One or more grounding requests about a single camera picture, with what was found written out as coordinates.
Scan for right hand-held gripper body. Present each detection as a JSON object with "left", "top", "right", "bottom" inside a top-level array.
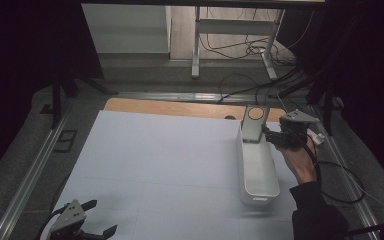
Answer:
[{"left": 277, "top": 108, "right": 321, "bottom": 150}]

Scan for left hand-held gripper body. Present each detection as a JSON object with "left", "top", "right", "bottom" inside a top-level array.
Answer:
[{"left": 47, "top": 198, "right": 108, "bottom": 240}]

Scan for grey phone case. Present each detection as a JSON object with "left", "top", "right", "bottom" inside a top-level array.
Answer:
[{"left": 240, "top": 104, "right": 271, "bottom": 144}]

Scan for white plastic bin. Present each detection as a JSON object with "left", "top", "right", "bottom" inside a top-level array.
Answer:
[{"left": 236, "top": 126, "right": 281, "bottom": 206}]

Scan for person's right hand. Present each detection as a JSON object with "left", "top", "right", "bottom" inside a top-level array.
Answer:
[{"left": 275, "top": 137, "right": 320, "bottom": 186}]

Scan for white power strip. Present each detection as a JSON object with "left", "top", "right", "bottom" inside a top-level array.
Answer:
[{"left": 307, "top": 127, "right": 326, "bottom": 146}]

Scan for black metal stand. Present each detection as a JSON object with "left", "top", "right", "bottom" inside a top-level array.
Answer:
[
  {"left": 39, "top": 64, "right": 118, "bottom": 130},
  {"left": 275, "top": 64, "right": 345, "bottom": 137}
]

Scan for black floor socket plates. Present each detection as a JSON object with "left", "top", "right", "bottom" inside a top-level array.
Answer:
[{"left": 52, "top": 129, "right": 79, "bottom": 154}]

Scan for white paper sheet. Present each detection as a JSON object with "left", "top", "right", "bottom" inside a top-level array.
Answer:
[{"left": 49, "top": 109, "right": 320, "bottom": 240}]

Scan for black curtain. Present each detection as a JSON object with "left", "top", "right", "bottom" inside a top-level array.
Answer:
[
  {"left": 0, "top": 0, "right": 105, "bottom": 188},
  {"left": 275, "top": 0, "right": 384, "bottom": 201}
]

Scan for black metal bar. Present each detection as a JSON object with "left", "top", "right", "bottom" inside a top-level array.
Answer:
[{"left": 347, "top": 218, "right": 384, "bottom": 238}]

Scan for white cabinet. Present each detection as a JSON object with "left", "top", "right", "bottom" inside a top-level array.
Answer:
[{"left": 81, "top": 3, "right": 173, "bottom": 55}]

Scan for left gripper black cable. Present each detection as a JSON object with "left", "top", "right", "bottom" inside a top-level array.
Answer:
[{"left": 34, "top": 205, "right": 68, "bottom": 240}]

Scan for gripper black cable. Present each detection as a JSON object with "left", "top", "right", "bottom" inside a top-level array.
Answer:
[
  {"left": 291, "top": 129, "right": 324, "bottom": 189},
  {"left": 34, "top": 205, "right": 68, "bottom": 240}
]

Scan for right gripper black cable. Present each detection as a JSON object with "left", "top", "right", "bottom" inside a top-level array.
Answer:
[{"left": 291, "top": 129, "right": 324, "bottom": 189}]

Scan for long black floor cable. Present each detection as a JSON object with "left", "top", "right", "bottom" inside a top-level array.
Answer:
[{"left": 217, "top": 65, "right": 314, "bottom": 105}]

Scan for tangle of black cables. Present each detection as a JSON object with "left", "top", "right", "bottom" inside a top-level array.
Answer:
[{"left": 199, "top": 6, "right": 298, "bottom": 67}]

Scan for black floor cable loop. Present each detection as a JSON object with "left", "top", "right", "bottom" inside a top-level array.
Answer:
[{"left": 315, "top": 161, "right": 367, "bottom": 205}]

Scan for white desk frame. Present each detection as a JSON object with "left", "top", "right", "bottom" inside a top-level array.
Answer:
[{"left": 191, "top": 5, "right": 286, "bottom": 81}]

